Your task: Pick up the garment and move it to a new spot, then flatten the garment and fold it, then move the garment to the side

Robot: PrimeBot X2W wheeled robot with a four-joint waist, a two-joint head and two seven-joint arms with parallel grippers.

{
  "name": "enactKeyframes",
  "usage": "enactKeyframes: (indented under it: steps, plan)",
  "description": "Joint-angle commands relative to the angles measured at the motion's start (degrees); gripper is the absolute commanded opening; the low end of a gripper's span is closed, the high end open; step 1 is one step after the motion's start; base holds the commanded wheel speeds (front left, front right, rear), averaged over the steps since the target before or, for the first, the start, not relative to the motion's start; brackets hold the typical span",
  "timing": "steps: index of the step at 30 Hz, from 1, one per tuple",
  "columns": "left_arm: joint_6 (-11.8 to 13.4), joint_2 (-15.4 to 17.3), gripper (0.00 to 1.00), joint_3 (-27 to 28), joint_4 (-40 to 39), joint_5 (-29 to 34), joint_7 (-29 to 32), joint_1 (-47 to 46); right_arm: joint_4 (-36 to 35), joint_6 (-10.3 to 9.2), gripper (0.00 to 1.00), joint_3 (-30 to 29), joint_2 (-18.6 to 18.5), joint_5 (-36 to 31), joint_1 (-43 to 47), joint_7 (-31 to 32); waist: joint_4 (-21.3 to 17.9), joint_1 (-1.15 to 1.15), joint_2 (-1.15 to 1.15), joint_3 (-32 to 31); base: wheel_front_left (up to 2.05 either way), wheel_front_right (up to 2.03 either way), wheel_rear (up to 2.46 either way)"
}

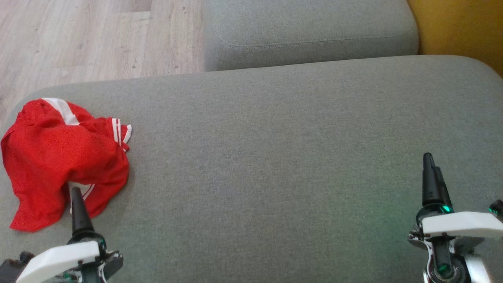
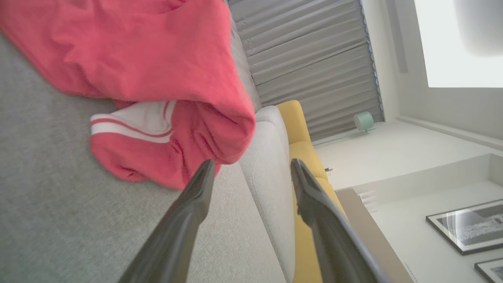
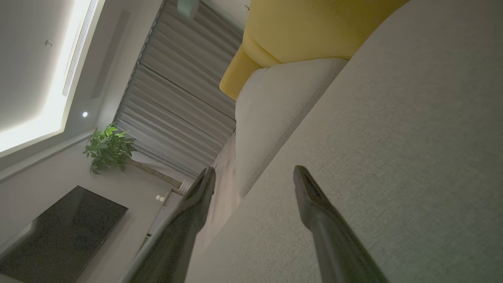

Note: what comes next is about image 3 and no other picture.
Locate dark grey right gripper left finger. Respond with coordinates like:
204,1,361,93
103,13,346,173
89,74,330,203
120,167,217,283

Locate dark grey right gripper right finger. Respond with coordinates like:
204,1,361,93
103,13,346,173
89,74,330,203
293,165,389,283

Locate white television cabinet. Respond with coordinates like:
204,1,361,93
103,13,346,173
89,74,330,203
136,189,185,260

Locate grey fabric sofa seat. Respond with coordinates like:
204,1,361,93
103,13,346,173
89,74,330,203
185,0,503,283

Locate black flat television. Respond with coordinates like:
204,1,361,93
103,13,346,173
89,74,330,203
0,186,129,283

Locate green potted plant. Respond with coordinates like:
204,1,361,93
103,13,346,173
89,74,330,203
83,124,185,189

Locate grey pleated curtain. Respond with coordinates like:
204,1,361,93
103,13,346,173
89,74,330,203
114,0,244,179

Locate grey sofa back cushion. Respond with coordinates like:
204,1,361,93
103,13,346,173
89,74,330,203
235,58,348,197

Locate white ceiling air vent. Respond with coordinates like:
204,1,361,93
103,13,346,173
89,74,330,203
62,0,99,97

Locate yellow fabric cushion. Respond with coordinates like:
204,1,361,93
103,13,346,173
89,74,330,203
219,0,409,101

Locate pale green pendant lamp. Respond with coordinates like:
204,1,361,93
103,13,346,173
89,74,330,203
177,0,200,19

